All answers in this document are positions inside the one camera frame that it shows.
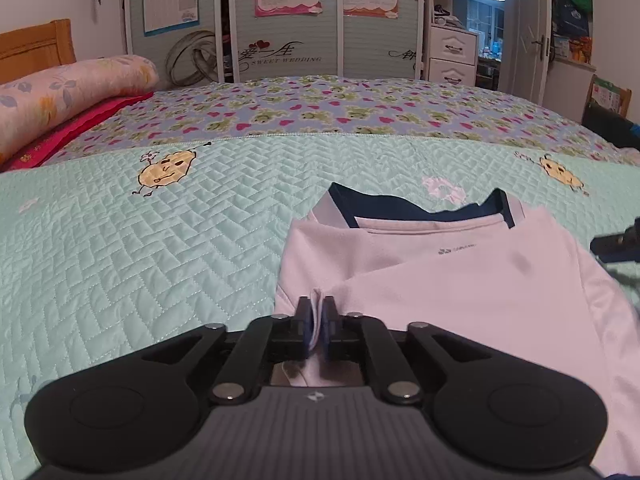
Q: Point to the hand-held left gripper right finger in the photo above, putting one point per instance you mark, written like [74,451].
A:
[327,330]

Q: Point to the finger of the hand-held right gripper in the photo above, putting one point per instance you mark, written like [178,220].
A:
[617,247]

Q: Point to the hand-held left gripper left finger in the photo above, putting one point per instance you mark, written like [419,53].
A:
[305,330]

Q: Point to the white blue floral shirt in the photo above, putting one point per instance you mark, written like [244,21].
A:
[450,290]

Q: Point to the blue cloth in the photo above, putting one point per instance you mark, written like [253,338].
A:
[636,130]

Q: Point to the black chair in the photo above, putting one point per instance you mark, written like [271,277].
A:
[607,127]

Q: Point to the green quilted bee blanket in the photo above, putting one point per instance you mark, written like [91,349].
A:
[150,240]

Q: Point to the orange package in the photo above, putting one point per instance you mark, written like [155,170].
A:
[581,50]

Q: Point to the white door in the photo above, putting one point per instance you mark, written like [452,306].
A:
[527,35]

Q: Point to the dark blue hanging bag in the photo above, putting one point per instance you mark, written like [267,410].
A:
[567,17]

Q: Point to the white drawer unit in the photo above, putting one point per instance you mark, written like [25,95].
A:
[452,55]

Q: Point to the sliding door wardrobe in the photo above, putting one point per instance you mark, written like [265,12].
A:
[300,45]

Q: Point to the red cloth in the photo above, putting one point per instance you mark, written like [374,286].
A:
[75,125]

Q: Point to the wooden headboard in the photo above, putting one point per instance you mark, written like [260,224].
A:
[35,50]

